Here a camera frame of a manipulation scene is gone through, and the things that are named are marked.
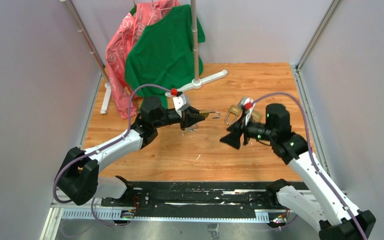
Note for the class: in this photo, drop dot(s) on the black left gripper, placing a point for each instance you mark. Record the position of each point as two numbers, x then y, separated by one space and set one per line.
190 117

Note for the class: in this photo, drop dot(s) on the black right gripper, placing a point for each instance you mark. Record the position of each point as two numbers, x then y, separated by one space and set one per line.
233 138

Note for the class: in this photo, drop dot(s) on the silver key bunch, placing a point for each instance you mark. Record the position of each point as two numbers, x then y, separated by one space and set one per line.
191 129

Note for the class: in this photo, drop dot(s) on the brass padlock with steel shackle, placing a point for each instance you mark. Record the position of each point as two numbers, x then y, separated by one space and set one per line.
233 114

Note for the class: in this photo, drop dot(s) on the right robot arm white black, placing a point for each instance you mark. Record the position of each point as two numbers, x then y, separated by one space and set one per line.
333 215

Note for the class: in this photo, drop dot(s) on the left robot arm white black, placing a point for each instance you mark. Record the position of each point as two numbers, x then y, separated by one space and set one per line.
78 177

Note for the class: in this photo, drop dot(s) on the white clothes rack stand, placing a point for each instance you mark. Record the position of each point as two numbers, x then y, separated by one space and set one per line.
195 83

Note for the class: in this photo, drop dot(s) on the green t-shirt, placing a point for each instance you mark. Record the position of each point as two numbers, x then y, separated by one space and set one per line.
163 52

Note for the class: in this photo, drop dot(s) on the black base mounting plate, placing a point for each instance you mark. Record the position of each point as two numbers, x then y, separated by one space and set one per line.
198 201

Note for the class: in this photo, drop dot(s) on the pink patterned garment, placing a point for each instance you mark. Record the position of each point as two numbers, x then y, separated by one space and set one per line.
127 35

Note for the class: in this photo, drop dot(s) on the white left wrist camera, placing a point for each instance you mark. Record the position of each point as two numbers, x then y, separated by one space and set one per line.
181 103

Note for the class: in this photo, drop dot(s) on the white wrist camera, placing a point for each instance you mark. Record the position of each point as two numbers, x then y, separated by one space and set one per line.
248 105
181 103

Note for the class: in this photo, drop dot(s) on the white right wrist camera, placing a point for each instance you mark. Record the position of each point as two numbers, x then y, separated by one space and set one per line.
248 105

